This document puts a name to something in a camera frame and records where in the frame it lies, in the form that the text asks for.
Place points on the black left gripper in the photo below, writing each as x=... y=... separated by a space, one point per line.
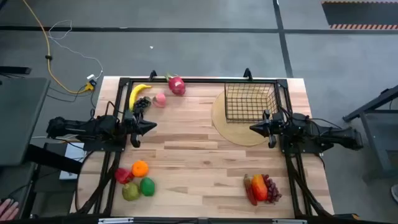
x=136 y=140

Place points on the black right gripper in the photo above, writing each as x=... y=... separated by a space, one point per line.
x=276 y=127

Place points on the black grape bunch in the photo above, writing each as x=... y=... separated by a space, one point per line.
x=142 y=103

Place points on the pink peach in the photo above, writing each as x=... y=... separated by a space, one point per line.
x=160 y=100

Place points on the yellow banana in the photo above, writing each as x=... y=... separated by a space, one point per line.
x=136 y=93

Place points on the orange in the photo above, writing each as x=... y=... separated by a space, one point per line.
x=140 y=169

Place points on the pink dragon fruit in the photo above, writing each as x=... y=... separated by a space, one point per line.
x=177 y=86

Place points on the red bell pepper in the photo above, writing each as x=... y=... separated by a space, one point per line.
x=123 y=175

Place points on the green lime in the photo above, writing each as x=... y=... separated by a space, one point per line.
x=147 y=186

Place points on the orange red mango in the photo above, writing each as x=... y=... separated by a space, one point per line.
x=259 y=188

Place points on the red grape bunch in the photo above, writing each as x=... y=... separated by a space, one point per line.
x=273 y=189

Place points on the red chili pepper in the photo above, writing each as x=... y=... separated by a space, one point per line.
x=249 y=189

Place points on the green pear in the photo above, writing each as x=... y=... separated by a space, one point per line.
x=130 y=192

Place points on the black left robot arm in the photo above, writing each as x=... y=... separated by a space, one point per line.
x=93 y=127

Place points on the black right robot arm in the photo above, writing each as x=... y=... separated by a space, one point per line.
x=326 y=133

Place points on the round woven placemat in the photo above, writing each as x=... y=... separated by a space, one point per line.
x=236 y=133

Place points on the white power adapter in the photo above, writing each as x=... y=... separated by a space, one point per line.
x=91 y=77

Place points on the white box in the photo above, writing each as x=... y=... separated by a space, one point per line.
x=74 y=152

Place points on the black desk beam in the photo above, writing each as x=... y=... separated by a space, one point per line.
x=53 y=158

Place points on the black table stand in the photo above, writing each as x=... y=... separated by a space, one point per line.
x=367 y=106

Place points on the grey desk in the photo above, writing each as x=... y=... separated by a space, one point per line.
x=21 y=121

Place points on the black flat bar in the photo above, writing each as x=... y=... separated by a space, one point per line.
x=14 y=70

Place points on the person's shoe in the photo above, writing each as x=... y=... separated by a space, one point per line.
x=395 y=193

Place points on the black hazard striped mat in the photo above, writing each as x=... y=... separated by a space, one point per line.
x=357 y=14

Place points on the person's hand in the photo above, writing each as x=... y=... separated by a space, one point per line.
x=7 y=211

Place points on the black frame bracket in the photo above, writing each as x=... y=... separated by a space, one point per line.
x=152 y=75
x=247 y=74

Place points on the black metal table frame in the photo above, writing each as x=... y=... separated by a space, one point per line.
x=202 y=80

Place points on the silver metal bracket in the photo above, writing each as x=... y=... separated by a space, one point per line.
x=115 y=221
x=289 y=221

